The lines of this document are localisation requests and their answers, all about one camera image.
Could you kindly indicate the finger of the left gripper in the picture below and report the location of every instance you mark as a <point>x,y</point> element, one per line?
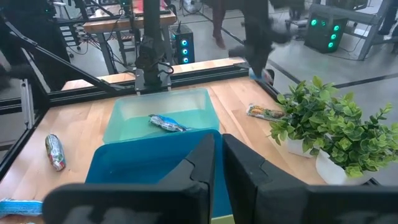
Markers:
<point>264,68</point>
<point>255,68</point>

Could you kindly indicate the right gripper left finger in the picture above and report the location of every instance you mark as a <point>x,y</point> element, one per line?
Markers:
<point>155,202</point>

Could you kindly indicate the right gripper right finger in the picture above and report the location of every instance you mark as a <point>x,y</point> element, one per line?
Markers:
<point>280,202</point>

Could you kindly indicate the green orange granola bar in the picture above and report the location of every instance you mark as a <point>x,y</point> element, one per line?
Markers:
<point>264,112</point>

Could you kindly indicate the blue white granola bar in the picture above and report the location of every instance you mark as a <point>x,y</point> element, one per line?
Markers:
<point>168,124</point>

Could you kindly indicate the green red granola bar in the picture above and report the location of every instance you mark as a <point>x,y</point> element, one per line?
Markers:
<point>55,152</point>

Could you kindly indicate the blue red chocolate granola bar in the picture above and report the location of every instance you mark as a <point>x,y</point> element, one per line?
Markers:
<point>18,207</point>

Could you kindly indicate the person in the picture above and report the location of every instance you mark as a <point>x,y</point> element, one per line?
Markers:
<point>219,28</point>

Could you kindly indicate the blue plastic bin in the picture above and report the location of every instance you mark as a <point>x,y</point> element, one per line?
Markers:
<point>140,161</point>

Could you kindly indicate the green plant in white pot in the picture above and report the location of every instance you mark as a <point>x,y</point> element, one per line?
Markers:
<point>304,112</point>
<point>351,140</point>

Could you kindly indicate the translucent yellow plastic bin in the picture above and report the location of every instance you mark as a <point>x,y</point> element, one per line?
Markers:
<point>222,220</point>

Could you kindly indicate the computer tower with green fans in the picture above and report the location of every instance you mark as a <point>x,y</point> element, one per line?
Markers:
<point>325,32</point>

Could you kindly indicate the floor fan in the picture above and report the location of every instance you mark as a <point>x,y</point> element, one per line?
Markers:
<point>191,5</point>

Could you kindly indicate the computer tower with blue fans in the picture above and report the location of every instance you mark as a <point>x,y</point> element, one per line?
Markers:
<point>184,43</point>

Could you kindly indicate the translucent teal plastic bin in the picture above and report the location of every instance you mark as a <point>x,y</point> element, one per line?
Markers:
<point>186,105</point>

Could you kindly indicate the wooden workbench with black legs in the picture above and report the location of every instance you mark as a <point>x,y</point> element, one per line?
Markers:
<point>130,23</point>

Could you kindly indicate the black labelled drawer unit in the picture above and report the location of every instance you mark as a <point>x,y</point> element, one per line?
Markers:
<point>68,37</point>

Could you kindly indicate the grey metal workbench frame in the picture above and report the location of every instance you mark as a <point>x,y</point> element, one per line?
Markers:
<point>370,31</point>

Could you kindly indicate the silver metal bracket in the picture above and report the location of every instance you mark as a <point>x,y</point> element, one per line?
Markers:
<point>27,102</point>

